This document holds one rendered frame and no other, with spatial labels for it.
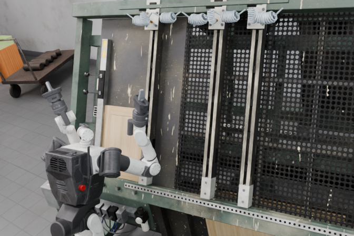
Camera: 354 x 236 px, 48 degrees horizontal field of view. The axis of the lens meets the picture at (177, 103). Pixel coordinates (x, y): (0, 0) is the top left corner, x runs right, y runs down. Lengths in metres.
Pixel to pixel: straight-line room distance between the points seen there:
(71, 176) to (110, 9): 1.19
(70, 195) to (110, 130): 0.71
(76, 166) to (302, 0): 1.47
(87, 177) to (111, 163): 0.16
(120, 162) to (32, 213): 2.27
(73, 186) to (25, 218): 2.15
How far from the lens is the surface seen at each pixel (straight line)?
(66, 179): 2.26
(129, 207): 2.80
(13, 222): 4.39
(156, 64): 2.58
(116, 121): 2.81
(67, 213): 2.40
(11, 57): 8.28
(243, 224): 2.40
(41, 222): 4.22
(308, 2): 2.23
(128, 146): 2.76
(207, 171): 2.44
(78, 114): 3.03
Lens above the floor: 2.53
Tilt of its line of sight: 27 degrees down
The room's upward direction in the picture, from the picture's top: 12 degrees counter-clockwise
